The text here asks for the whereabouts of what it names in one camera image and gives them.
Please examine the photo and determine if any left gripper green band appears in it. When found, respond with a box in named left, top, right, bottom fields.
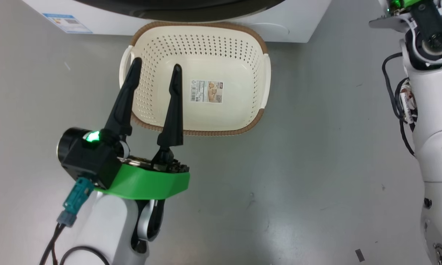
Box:
left=96, top=57, right=190, bottom=201

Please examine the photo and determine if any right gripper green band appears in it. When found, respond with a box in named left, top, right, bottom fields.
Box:
left=385, top=0, right=433, bottom=15

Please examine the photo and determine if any dark grey round washer door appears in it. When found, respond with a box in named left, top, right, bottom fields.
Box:
left=74, top=0, right=286, bottom=22

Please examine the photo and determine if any paper label in basket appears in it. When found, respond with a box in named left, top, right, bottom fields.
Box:
left=190, top=79, right=224, bottom=103

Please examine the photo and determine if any cream perforated laundry basket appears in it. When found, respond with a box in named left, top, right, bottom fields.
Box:
left=119, top=21, right=271, bottom=137

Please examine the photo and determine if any white front-load washing machine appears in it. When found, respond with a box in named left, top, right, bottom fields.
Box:
left=22, top=0, right=332, bottom=43

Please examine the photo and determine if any blue energy label sticker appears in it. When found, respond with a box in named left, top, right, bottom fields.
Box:
left=42, top=14, right=93, bottom=34

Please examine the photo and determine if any round white filter cover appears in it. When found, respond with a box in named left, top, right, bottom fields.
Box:
left=250, top=22, right=291, bottom=37

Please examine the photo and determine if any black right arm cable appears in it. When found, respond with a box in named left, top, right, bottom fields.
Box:
left=382, top=53, right=417, bottom=157

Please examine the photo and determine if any left teal plug camera cable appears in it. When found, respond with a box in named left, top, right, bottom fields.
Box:
left=40, top=177, right=111, bottom=265

